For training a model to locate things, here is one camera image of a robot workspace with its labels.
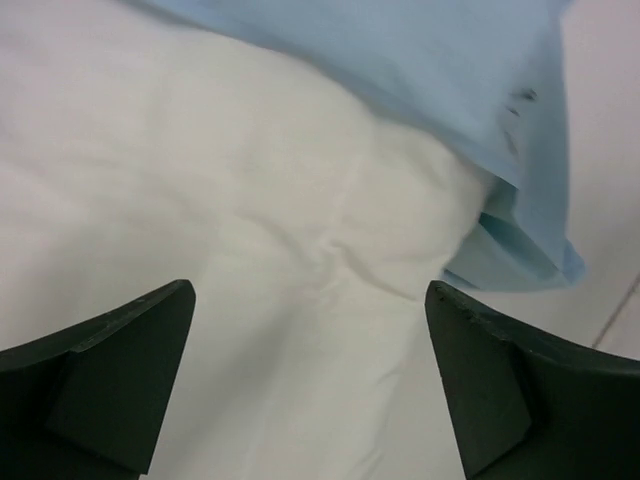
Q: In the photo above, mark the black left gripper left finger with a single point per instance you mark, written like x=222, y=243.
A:
x=89, y=401

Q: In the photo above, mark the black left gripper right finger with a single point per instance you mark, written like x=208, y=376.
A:
x=527, y=404

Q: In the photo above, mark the white pillow with yellow edge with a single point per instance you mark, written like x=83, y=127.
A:
x=135, y=151

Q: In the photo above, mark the light blue pillowcase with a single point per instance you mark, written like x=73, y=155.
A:
x=485, y=77

